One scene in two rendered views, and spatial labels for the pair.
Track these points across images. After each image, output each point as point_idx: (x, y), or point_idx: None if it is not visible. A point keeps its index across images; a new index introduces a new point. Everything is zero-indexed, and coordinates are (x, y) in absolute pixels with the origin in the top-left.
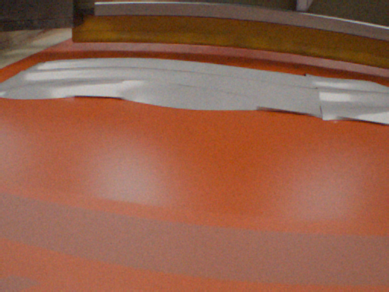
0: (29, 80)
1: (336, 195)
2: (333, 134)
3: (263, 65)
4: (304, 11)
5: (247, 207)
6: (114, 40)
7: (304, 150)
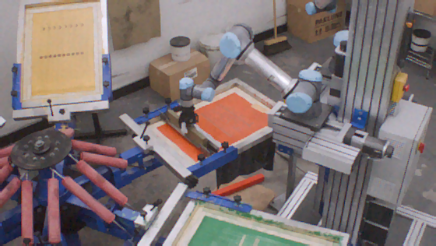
0: (217, 143)
1: (212, 127)
2: (205, 129)
3: None
4: None
5: (216, 128)
6: None
7: (209, 129)
